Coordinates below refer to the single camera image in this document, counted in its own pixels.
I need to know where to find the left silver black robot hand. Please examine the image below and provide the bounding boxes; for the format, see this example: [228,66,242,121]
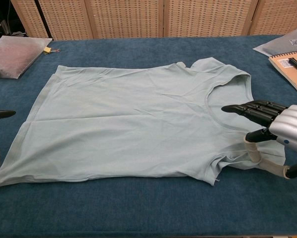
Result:
[0,110,16,169]

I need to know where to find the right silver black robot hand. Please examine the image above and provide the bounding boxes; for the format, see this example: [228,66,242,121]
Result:
[221,99,297,179]

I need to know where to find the pale green T-shirt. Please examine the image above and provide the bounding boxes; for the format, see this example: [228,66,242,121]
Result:
[0,57,287,188]

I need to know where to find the kraft spiral notebook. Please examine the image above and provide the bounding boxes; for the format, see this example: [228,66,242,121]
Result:
[268,49,297,93]

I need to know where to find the yellow binder clip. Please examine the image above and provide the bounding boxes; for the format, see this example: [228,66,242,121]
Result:
[43,46,61,54]

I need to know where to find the grey frosted bag QR label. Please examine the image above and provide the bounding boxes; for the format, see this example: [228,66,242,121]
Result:
[252,33,297,57]

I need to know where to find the blue carpet table cover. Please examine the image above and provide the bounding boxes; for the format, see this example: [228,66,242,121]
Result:
[0,34,297,238]

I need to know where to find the wooden woven folding screen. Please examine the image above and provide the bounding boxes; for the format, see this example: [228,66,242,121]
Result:
[10,0,297,40]

